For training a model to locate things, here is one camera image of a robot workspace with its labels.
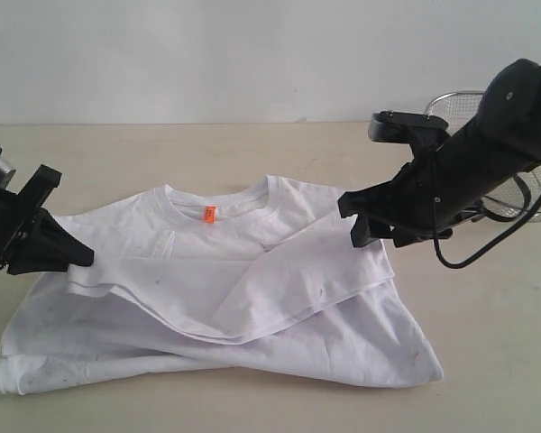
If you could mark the metal wire mesh basket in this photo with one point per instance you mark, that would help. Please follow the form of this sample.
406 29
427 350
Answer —
512 199

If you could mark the white t-shirt red logo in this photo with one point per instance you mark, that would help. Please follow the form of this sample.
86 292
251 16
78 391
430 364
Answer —
266 278

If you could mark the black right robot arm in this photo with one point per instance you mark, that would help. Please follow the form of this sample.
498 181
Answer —
502 139

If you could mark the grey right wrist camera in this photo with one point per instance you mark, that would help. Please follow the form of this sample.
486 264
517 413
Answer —
417 130

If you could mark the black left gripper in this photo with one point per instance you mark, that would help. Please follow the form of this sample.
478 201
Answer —
31 240

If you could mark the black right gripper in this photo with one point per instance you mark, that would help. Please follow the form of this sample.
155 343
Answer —
400 209

